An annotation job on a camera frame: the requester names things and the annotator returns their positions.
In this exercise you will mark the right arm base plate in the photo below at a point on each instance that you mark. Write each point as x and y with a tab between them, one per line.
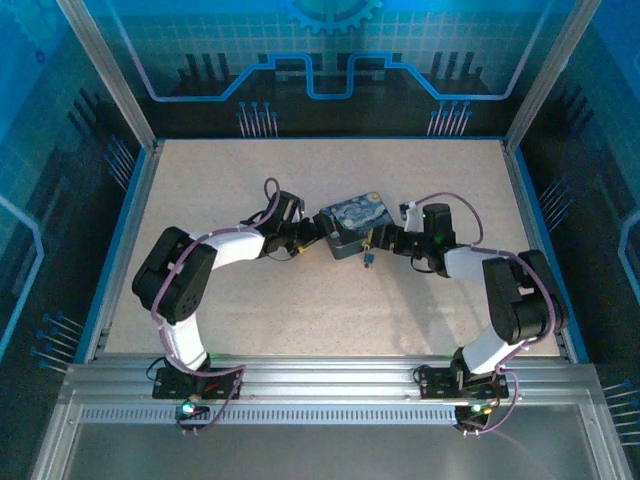
437	384

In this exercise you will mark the left base led connector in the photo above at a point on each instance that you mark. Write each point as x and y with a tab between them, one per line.
189	409

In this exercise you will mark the base led connector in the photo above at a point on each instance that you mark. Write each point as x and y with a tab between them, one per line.
475	409
189	409

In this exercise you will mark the right base led connector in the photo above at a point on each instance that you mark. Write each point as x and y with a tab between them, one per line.
475	409

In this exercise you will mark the grey metal front panel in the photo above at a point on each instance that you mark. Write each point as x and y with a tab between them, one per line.
320	452

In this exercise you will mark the starry night tin box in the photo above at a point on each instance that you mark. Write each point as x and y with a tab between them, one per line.
350	212

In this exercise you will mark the aluminium side rail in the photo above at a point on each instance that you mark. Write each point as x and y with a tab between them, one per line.
530	210
125	250

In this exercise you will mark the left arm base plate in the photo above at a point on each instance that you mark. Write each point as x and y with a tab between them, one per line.
225	382

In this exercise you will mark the aluminium front beam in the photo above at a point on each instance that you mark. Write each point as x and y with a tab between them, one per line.
325	372

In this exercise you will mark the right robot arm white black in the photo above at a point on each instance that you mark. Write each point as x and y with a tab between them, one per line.
515	300

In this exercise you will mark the aluminium frame post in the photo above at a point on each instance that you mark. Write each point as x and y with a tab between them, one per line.
107	75
550	75

